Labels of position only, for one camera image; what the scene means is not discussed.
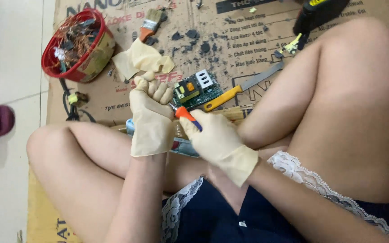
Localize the person's right hand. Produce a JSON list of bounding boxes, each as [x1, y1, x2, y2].
[[179, 117, 246, 171]]

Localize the person's left hand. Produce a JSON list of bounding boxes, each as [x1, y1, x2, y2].
[[129, 72, 175, 139]]

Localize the orange and blue handled screwdriver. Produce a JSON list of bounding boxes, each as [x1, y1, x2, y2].
[[169, 103, 203, 131]]

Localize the blue plastic casing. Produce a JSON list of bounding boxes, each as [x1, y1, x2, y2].
[[126, 118, 200, 158]]

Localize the green circuit board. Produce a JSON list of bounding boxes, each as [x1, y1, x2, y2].
[[172, 69, 224, 110]]

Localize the beige latex glove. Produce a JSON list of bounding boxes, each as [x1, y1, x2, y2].
[[112, 38, 176, 82]]

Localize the scattered black debris pieces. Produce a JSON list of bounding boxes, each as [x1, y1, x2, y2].
[[132, 29, 270, 67]]

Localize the navy shorts with white lace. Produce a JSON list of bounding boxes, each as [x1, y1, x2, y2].
[[161, 150, 389, 243]]

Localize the printed brown cardboard sheet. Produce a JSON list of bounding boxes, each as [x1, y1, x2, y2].
[[27, 0, 389, 243]]

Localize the person's left leg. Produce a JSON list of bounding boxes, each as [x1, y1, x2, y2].
[[26, 121, 209, 243]]

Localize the person's leg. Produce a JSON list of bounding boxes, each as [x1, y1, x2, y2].
[[26, 121, 209, 243], [237, 17, 389, 204]]

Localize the red plastic bowl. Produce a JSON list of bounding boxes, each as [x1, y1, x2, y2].
[[41, 8, 116, 83]]

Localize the yellow taped small transformer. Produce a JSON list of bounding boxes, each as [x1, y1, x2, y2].
[[68, 92, 90, 108]]

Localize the yellow and black coil component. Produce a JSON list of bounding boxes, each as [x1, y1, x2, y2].
[[274, 33, 303, 59]]

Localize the person's right leg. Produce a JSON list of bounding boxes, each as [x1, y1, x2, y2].
[[237, 17, 389, 204]]

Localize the black and yellow power tool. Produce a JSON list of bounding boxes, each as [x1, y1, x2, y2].
[[292, 0, 351, 51]]

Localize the yellow handled knife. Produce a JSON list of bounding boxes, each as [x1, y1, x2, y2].
[[204, 61, 285, 113]]

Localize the orange handled paintbrush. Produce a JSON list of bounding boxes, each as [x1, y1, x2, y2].
[[139, 8, 164, 43]]

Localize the black cable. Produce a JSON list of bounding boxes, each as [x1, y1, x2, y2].
[[59, 78, 97, 123]]

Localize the heap of copper wire scrap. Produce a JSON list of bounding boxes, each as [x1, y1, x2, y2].
[[47, 15, 101, 72]]

